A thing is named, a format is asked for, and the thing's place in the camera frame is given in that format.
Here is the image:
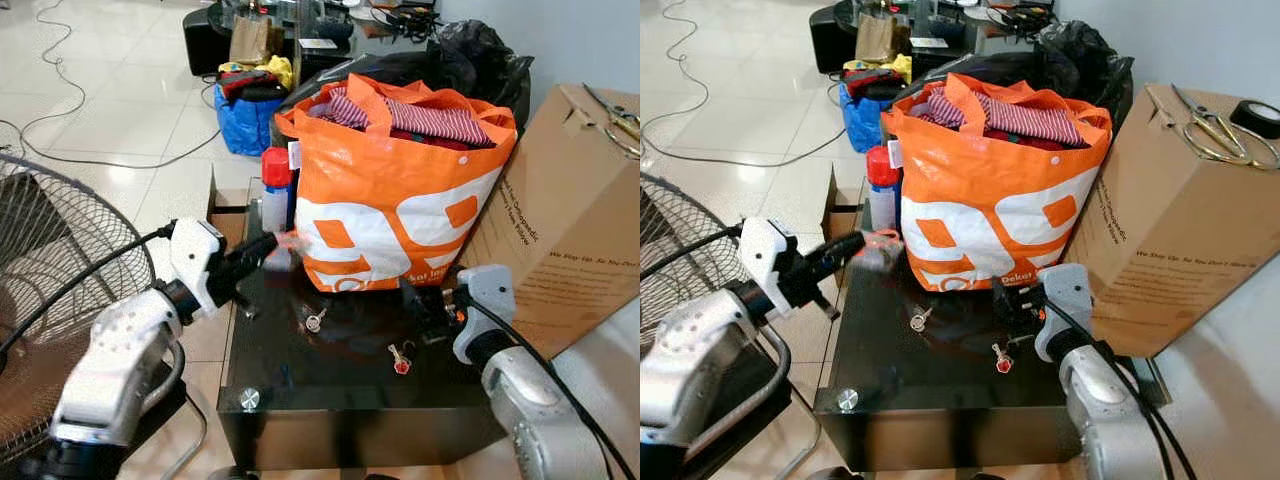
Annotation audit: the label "black garbage bag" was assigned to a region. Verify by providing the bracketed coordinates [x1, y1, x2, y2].
[298, 19, 535, 137]
[923, 19, 1137, 132]

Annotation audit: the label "brown paper bag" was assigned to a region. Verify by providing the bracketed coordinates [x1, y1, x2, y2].
[854, 14, 912, 64]
[228, 14, 287, 67]

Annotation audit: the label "orange white shopping bag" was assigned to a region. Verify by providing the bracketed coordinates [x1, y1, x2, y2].
[879, 71, 1114, 294]
[274, 71, 520, 294]

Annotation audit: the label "thin black floor cable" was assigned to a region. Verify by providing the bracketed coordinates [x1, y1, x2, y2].
[0, 0, 223, 170]
[640, 0, 852, 170]

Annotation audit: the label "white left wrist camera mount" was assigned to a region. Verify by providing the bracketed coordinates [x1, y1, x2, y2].
[168, 217, 228, 323]
[738, 217, 801, 321]

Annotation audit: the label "black low stand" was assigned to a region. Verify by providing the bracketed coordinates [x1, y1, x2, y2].
[807, 0, 1063, 75]
[181, 0, 442, 78]

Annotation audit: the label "red white striped cloth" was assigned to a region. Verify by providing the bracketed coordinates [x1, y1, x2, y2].
[309, 87, 497, 150]
[914, 87, 1088, 150]

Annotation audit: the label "metal scissors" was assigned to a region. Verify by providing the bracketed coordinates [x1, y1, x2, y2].
[582, 84, 641, 160]
[1169, 84, 1280, 172]

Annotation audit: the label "black glass table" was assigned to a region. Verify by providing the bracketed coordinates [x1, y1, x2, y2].
[206, 165, 563, 473]
[811, 165, 1173, 474]

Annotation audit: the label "black wire guard fan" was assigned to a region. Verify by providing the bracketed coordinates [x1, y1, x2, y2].
[640, 170, 748, 336]
[0, 153, 163, 473]

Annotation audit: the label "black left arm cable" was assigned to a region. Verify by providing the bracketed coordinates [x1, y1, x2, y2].
[640, 224, 748, 283]
[0, 222, 181, 358]

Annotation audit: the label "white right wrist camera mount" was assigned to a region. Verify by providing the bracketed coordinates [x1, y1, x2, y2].
[1034, 262, 1095, 364]
[453, 264, 517, 365]

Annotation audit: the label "black tape roll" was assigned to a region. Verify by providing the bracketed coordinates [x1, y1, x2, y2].
[1227, 99, 1280, 142]

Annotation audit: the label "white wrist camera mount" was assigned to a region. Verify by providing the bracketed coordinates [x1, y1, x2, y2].
[738, 217, 801, 321]
[1034, 262, 1095, 364]
[168, 217, 228, 323]
[453, 264, 517, 365]

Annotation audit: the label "printed brown cardboard box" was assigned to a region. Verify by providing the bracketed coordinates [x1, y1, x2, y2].
[1061, 82, 1280, 360]
[457, 82, 641, 360]

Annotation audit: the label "spray can red cap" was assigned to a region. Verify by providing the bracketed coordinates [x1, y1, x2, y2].
[259, 146, 295, 273]
[865, 144, 902, 234]

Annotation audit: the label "grey metal tube frame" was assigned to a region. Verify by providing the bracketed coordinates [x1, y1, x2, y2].
[148, 338, 209, 480]
[738, 322, 838, 480]

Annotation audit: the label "red black clothes pile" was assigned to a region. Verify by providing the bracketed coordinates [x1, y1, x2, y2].
[217, 63, 290, 103]
[842, 60, 906, 100]

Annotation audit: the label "blue plastic bag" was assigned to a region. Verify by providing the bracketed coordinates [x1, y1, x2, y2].
[212, 81, 287, 159]
[837, 79, 892, 154]

